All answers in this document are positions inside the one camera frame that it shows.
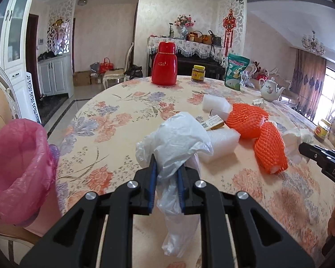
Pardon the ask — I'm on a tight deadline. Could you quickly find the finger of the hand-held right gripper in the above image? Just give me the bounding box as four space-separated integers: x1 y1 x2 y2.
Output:
299 142 335 168

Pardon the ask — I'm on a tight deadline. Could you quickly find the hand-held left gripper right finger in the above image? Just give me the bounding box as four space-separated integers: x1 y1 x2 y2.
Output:
176 160 316 268

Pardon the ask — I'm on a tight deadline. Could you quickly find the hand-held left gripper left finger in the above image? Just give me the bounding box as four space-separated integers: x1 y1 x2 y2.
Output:
18 154 158 268

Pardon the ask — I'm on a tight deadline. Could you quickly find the white tissue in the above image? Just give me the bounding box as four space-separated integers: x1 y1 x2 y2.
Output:
282 127 314 165

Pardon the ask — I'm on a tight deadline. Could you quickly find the orange foam fruit net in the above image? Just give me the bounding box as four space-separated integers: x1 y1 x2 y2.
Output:
226 103 270 139
254 122 289 175

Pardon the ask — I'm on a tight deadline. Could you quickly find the white plastic bag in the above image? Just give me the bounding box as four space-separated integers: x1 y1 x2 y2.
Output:
135 112 214 257

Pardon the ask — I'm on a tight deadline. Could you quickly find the small cardboard box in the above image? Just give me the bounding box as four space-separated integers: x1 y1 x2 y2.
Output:
205 115 226 131

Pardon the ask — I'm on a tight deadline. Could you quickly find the long white box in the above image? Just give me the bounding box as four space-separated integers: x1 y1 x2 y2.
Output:
210 109 230 121

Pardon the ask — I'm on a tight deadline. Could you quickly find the pink bin liner bag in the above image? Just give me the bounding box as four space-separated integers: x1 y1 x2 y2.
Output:
0 119 59 225

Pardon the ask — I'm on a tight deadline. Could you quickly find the yellow label glass jar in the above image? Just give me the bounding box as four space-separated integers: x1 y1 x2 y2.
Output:
314 119 331 142

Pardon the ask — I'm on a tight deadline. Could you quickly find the large white foam block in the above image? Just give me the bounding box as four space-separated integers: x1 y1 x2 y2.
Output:
199 130 241 163

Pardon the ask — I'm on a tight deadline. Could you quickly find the brown patterned curtain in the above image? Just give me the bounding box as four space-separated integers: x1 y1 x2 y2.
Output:
292 47 327 120

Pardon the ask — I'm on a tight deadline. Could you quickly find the white floral teapot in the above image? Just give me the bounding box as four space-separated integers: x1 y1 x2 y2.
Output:
258 77 286 102

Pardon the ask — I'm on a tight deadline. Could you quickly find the white ornate sofa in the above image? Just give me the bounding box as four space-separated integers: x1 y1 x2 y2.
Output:
246 61 292 90

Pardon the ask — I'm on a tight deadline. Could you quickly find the small white foam block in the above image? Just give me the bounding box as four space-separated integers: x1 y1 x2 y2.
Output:
202 94 232 115

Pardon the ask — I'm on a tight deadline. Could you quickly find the chandelier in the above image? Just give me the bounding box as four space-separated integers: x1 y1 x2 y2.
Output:
301 31 326 56

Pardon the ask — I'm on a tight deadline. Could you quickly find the green snack bag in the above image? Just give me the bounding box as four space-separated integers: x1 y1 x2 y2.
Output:
224 54 250 91

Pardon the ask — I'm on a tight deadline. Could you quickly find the black bag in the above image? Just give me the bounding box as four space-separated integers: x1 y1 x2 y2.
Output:
124 65 143 79

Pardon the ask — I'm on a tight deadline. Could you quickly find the white cushioned dining chair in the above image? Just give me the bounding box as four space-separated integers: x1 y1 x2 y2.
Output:
103 43 134 88

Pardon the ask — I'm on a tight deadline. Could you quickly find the yellow lid sauce jar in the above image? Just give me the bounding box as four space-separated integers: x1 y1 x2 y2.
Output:
191 65 207 83

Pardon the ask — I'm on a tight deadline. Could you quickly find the red thermos jug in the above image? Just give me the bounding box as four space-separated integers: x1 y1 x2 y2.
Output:
151 41 178 86

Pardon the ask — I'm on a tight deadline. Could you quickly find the black piano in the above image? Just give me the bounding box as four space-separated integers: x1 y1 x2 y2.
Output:
147 45 226 81

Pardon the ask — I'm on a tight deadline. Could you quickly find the red gift bag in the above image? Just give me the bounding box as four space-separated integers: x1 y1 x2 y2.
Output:
100 58 114 73

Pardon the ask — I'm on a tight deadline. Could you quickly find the lace piano cover cloth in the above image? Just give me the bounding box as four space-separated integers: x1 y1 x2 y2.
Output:
147 36 229 62

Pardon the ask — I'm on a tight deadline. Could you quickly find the white lattice screen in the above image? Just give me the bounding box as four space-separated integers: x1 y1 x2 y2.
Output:
218 0 247 62
46 0 77 56

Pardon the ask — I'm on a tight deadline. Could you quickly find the low white cabinet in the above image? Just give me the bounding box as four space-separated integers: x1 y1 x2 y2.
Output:
38 54 74 98

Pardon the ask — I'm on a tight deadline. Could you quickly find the dark handbag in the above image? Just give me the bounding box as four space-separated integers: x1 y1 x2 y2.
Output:
208 30 222 47

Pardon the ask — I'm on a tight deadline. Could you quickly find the brown wicker basket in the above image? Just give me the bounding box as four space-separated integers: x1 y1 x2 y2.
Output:
186 31 203 43

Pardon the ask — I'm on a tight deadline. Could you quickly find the pink flower vase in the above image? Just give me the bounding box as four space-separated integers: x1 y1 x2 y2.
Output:
175 14 197 40

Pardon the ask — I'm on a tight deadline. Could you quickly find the dark wooden door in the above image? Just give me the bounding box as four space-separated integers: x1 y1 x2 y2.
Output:
26 14 40 95

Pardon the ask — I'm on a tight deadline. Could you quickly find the tall white glass cabinet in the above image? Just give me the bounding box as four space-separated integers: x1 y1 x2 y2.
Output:
0 0 42 118

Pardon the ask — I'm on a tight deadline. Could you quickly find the red knot wall decoration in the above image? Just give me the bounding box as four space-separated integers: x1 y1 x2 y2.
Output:
223 8 237 49

